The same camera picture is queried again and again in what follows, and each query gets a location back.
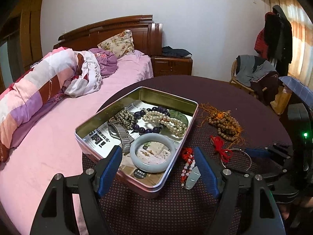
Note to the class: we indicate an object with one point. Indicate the patterned curtain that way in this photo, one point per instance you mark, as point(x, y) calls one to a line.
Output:
point(301, 65)

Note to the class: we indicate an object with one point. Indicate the person right hand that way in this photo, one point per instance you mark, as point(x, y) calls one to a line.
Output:
point(304, 202)

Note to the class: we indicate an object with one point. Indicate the thin silver bangle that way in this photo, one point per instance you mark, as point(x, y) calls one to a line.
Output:
point(236, 158)

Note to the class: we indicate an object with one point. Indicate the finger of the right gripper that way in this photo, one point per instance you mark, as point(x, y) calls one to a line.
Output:
point(259, 151)
point(266, 172)

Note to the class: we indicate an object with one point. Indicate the grey clothes on chair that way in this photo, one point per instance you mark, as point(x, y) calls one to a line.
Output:
point(252, 68)

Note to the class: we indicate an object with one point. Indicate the silver metal watch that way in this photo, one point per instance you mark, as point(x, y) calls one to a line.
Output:
point(117, 131)

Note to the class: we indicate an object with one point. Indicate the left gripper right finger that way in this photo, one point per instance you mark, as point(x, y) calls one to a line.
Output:
point(261, 216)

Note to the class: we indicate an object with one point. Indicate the wooden headboard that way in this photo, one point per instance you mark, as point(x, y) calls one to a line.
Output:
point(147, 35)

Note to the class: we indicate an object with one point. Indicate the dark maroon clothes on chair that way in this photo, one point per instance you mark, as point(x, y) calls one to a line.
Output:
point(266, 88)

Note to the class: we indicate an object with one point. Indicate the pink metal tin box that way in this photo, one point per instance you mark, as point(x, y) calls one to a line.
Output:
point(139, 136)

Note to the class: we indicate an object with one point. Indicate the blue tiled desk top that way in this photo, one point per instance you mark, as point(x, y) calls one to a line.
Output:
point(299, 89)

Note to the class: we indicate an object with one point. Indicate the red jacket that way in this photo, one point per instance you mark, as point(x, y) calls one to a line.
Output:
point(260, 45)

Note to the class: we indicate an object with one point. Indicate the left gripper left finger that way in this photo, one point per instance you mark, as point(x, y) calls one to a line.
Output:
point(55, 213)

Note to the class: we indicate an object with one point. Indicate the floral pillow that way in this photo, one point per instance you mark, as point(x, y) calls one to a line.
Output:
point(120, 44)

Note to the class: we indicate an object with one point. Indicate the pale jade bangle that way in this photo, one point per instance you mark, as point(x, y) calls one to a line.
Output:
point(152, 153)

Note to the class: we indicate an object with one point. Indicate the red knot cord ornament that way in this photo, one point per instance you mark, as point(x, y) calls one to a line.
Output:
point(218, 143)

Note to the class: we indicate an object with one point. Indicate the wooden wardrobe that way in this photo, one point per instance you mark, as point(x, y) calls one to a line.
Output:
point(20, 41)

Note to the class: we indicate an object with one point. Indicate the purple garment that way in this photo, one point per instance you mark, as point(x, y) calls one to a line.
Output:
point(106, 60)

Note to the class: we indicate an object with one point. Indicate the dark hanging coats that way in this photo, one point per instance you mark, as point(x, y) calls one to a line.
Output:
point(278, 38)

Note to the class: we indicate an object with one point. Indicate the pink bed mattress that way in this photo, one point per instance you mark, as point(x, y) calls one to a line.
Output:
point(50, 147)

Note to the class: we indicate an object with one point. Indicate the patchwork pink quilt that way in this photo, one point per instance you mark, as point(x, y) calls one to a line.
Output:
point(73, 73)

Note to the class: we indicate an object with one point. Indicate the wooden nightstand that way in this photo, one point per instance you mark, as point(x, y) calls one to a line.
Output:
point(163, 66)

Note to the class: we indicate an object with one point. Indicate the dark clothes on nightstand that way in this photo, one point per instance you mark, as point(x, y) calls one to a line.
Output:
point(173, 52)

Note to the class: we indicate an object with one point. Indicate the paper leaflets in tin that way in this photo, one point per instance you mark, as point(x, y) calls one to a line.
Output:
point(127, 151)

